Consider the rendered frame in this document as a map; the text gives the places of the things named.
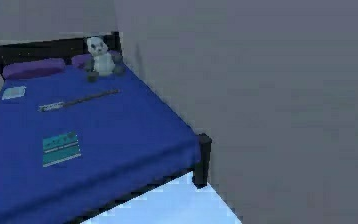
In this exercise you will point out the grey baseball bat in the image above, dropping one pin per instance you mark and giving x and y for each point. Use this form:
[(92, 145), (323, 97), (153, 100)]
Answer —
[(77, 100)]

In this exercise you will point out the blue bed with black frame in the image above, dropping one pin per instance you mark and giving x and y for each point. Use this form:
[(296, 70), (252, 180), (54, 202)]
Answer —
[(127, 133)]

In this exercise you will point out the white and grey teddy bear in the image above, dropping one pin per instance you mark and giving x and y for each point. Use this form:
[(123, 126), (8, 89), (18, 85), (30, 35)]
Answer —
[(102, 60)]

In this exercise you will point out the teal book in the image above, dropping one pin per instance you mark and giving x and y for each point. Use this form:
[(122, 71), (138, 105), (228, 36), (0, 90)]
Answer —
[(61, 149)]

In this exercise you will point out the pale blue flat rectangle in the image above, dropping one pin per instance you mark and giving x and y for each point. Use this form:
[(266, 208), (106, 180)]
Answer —
[(13, 92)]

